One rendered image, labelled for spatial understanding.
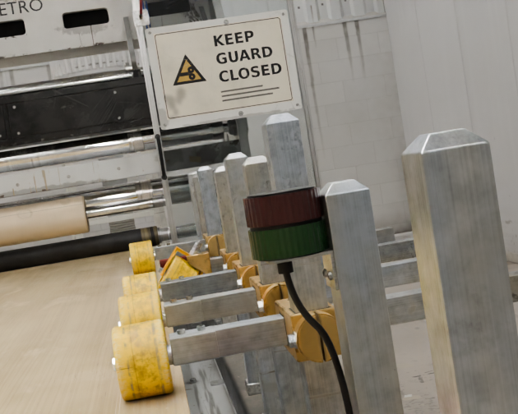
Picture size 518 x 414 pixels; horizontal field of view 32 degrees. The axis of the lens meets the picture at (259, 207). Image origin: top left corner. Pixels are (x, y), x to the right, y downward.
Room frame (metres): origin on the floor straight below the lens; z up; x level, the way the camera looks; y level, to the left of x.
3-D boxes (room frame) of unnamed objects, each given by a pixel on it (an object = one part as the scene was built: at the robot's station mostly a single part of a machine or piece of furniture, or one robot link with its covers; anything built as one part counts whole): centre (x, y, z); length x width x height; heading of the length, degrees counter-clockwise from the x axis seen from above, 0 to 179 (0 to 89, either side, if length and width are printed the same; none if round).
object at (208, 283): (1.49, -0.03, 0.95); 0.50 x 0.04 x 0.04; 97
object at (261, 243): (0.70, -0.02, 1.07); 0.06 x 0.06 x 0.02
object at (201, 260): (1.72, 0.16, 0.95); 0.10 x 0.04 x 0.10; 97
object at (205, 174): (2.19, 0.12, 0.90); 0.04 x 0.04 x 0.48; 7
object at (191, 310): (1.25, -0.06, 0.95); 0.50 x 0.04 x 0.04; 97
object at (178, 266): (1.72, 0.18, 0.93); 0.09 x 0.08 x 0.09; 97
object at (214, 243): (2.21, 0.12, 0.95); 0.14 x 0.06 x 0.05; 7
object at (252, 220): (0.70, -0.02, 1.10); 0.06 x 0.06 x 0.02
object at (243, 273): (1.47, 0.03, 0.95); 0.14 x 0.06 x 0.05; 7
